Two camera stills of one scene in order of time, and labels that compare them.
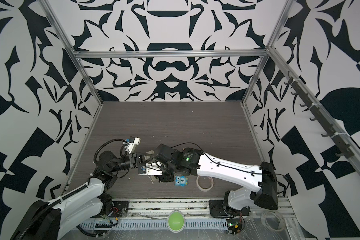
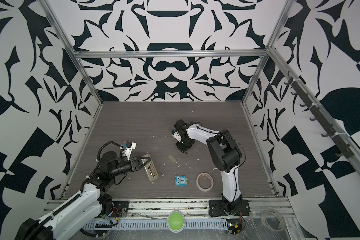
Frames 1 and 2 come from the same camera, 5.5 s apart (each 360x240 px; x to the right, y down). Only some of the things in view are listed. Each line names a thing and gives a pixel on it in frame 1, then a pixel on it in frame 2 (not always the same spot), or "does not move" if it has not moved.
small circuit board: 234,226 does not move
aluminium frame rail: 170,53 does not move
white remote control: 150,152 -> 150,169
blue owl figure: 181,180 does not move
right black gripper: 163,178 -> 182,149
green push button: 176,221 does not move
